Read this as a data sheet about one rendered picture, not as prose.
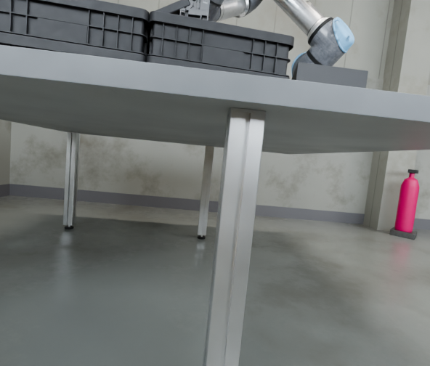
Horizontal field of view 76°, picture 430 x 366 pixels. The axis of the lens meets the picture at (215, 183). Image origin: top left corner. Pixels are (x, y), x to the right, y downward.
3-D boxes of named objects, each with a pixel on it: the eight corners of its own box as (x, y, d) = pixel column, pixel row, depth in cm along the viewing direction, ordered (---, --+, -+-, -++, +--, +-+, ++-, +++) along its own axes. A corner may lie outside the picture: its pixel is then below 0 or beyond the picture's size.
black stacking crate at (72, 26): (152, 86, 99) (154, 54, 98) (144, 58, 70) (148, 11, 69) (31, 70, 92) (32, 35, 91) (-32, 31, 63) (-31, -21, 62)
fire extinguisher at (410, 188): (405, 232, 285) (415, 170, 280) (427, 240, 258) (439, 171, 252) (380, 231, 283) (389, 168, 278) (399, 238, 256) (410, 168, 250)
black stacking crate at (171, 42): (146, 59, 70) (149, 11, 69) (152, 86, 99) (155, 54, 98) (290, 80, 77) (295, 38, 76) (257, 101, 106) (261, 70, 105)
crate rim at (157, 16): (148, 19, 69) (149, 9, 69) (154, 59, 99) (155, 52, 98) (295, 45, 76) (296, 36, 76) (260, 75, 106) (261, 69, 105)
